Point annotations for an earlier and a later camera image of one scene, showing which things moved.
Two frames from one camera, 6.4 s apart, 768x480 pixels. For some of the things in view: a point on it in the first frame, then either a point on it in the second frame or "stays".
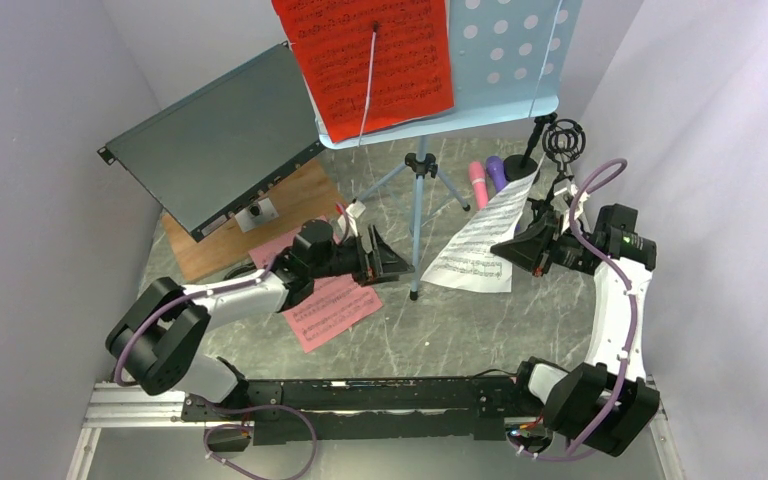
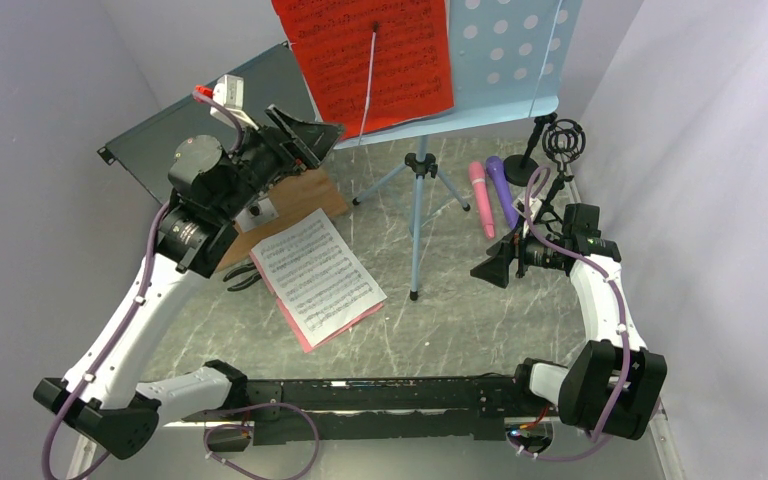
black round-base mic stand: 518,166 stays
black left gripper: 382,264 → 313,139
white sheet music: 469,262 → 322,285
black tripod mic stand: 564,141 stays
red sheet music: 410,74 stays
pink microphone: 476,171 stays
